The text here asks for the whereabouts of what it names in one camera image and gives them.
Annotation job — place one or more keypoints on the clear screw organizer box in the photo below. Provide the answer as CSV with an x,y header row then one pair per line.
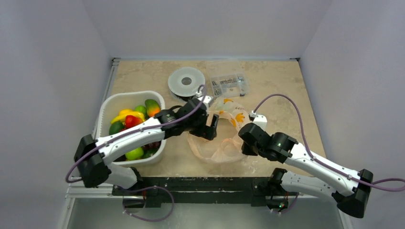
x,y
227,78

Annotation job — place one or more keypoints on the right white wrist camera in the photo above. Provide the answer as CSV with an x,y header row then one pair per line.
x,y
258,119

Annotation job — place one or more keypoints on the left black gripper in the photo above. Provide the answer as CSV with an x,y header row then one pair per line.
x,y
207,132

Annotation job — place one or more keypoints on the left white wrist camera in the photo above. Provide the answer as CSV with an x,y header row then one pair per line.
x,y
205,99

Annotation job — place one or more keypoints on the red purple grape bunch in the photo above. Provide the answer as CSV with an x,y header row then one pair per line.
x,y
152,146

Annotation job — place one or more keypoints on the orange printed plastic bag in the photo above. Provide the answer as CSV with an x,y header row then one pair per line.
x,y
226,147

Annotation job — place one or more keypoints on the green orange mango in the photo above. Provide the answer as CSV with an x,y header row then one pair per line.
x,y
152,107

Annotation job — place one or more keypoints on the grey filament spool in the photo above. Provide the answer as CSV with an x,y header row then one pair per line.
x,y
184,82

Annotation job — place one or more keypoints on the small green lime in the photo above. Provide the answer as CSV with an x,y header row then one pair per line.
x,y
141,109

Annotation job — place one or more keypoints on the large green apple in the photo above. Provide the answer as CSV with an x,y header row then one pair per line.
x,y
135,154

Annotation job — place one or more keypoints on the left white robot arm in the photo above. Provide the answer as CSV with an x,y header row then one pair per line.
x,y
160,127

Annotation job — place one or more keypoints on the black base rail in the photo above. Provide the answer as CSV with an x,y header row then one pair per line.
x,y
254,191

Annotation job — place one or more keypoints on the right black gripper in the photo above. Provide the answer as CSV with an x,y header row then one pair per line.
x,y
248,145

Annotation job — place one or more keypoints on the red orange fake fruit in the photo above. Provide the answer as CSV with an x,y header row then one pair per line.
x,y
132,121

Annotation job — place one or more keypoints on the yellow banana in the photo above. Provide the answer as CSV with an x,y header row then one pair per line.
x,y
122,117

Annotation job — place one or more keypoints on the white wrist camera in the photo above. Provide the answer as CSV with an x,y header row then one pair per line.
x,y
205,99
258,119

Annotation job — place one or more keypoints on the aluminium frame rail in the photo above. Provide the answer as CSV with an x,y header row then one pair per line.
x,y
88,169

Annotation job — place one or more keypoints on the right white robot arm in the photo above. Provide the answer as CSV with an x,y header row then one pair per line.
x,y
327,180

